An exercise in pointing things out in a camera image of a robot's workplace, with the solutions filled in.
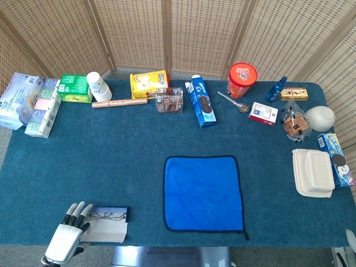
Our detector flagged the pastel tissue multi-pack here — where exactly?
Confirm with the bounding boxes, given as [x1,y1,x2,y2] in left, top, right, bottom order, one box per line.
[24,78,62,139]

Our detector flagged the clear box of chocolate cups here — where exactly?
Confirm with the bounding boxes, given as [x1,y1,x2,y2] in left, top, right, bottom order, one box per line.
[155,87,184,115]

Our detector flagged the metal spoon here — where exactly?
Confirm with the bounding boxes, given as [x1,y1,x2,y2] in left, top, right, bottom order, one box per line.
[217,91,251,113]

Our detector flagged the bright blue microfiber cloth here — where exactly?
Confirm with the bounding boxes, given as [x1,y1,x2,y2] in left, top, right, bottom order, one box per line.
[162,155,250,241]

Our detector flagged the light blue cartoon cookie box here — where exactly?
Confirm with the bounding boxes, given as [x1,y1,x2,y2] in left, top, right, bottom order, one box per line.
[317,132,356,187]

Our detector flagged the small yellow brown box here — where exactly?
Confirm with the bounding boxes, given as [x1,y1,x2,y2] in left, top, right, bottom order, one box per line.
[279,87,310,101]

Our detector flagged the orange instant noodle tub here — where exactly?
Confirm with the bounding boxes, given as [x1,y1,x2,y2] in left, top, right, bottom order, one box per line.
[226,62,259,99]

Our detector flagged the thin-framed eyeglasses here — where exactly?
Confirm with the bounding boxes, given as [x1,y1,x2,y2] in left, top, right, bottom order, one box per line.
[88,211,126,222]

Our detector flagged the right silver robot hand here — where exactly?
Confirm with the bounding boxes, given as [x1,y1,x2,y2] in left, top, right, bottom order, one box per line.
[345,229,356,248]

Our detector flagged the red and white small box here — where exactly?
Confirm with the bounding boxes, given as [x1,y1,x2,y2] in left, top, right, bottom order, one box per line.
[248,101,279,127]

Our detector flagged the dark blue glasses case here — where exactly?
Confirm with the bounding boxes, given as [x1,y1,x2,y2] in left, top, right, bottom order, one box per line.
[80,206,129,244]

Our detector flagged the white clamshell food container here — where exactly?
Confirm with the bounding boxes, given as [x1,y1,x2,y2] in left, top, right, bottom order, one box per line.
[291,149,336,199]

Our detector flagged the dark teal table cover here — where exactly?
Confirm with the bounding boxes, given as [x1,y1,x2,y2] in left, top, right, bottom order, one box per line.
[0,80,353,248]

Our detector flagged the pale blue wipes pack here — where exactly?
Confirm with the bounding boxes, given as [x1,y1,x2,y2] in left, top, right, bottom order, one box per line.
[0,71,45,131]

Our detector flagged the green tissue pack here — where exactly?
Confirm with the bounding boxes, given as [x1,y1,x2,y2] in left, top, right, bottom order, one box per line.
[57,73,93,104]

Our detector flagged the dark blue cookie carton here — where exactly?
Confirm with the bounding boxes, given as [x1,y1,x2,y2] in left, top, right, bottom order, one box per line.
[185,74,217,128]

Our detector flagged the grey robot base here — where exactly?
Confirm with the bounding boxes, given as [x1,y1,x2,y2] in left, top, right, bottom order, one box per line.
[110,246,233,267]

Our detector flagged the woven folding screen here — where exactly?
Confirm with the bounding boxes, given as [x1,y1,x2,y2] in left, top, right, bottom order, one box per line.
[0,0,356,201]

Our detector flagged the yellow snack bag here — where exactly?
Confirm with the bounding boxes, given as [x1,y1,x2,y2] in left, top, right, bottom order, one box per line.
[130,70,171,100]

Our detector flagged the brown paper wrap roll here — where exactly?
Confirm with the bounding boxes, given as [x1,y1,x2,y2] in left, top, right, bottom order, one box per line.
[91,97,149,110]

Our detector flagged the white paper cup stack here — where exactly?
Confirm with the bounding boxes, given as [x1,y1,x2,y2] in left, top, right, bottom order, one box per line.
[86,71,113,103]

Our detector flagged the white bowl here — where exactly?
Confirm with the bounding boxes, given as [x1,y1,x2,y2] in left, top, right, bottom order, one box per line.
[305,105,337,132]

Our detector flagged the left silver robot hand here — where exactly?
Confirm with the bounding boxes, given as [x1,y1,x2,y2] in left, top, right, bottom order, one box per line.
[41,201,94,265]

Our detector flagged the blue spray bottle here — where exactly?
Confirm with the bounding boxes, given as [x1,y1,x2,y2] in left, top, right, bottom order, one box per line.
[266,76,288,102]

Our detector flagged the clear bag of cookies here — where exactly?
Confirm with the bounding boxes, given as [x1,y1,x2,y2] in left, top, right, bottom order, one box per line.
[280,100,313,143]

